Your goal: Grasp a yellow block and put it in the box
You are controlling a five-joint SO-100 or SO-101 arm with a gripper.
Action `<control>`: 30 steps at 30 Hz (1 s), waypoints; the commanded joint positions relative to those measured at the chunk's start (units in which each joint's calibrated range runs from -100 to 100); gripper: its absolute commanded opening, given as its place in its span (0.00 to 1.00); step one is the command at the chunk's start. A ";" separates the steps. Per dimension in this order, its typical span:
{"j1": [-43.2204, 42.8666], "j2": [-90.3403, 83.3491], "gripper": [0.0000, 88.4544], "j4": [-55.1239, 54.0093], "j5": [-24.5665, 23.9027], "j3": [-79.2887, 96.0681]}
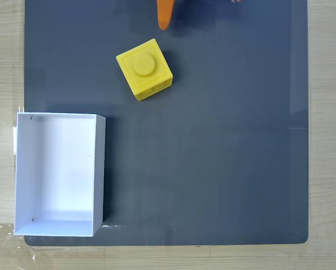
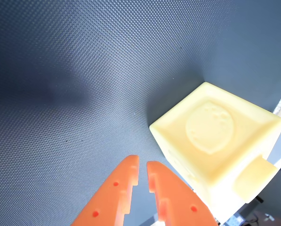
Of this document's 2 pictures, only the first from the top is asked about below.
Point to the yellow toy building block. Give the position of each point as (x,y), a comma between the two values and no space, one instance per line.
(143,70)

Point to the white open cardboard box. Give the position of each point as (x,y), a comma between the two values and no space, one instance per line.
(58,174)

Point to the dark grey table mat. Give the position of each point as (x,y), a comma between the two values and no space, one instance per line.
(212,154)

